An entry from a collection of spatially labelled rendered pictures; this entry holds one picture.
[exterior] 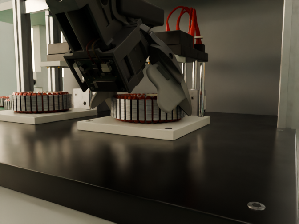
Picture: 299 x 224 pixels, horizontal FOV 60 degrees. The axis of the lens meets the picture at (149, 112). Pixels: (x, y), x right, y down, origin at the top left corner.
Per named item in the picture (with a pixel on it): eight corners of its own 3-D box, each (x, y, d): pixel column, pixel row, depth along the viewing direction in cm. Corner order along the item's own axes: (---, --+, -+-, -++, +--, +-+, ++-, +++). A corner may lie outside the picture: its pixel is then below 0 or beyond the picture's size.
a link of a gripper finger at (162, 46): (163, 94, 35) (116, 48, 33) (167, 86, 36) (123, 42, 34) (187, 79, 32) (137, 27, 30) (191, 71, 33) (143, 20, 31)
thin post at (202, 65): (204, 123, 42) (206, 62, 41) (195, 123, 43) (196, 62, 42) (207, 122, 44) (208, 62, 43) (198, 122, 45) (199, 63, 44)
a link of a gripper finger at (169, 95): (178, 139, 34) (127, 90, 31) (191, 109, 37) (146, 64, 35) (195, 132, 31) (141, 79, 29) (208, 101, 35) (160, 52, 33)
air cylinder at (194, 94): (197, 118, 48) (197, 89, 48) (161, 116, 52) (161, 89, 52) (205, 116, 53) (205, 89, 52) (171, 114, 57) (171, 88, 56)
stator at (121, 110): (165, 126, 32) (165, 96, 32) (95, 120, 38) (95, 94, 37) (195, 116, 42) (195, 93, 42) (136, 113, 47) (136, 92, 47)
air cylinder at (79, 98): (96, 112, 60) (96, 88, 60) (73, 110, 64) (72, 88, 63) (110, 110, 65) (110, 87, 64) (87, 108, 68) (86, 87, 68)
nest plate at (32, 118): (34, 124, 42) (34, 117, 41) (-18, 118, 49) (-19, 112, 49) (96, 114, 55) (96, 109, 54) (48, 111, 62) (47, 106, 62)
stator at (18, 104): (43, 114, 44) (42, 93, 44) (-4, 112, 48) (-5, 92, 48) (82, 109, 55) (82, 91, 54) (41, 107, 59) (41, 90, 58)
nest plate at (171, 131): (173, 141, 30) (173, 130, 30) (77, 130, 37) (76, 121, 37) (210, 123, 43) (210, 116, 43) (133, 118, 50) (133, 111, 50)
